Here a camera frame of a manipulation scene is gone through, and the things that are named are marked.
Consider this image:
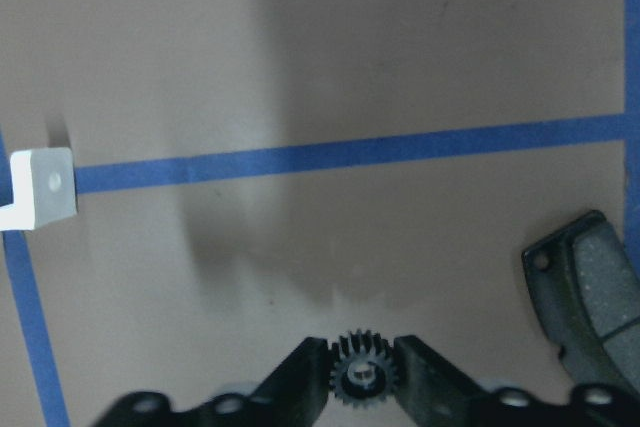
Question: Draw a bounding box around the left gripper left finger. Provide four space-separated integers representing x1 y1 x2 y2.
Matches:
94 337 329 426

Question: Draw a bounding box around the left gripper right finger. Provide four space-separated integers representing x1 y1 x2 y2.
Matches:
393 335 639 426

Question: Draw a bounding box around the black brake pad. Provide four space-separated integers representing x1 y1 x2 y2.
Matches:
521 210 639 397

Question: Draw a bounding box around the black bearing gear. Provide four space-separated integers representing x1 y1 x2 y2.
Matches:
329 329 399 409

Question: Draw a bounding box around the white curved plastic part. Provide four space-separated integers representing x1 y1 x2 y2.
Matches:
1 147 77 232

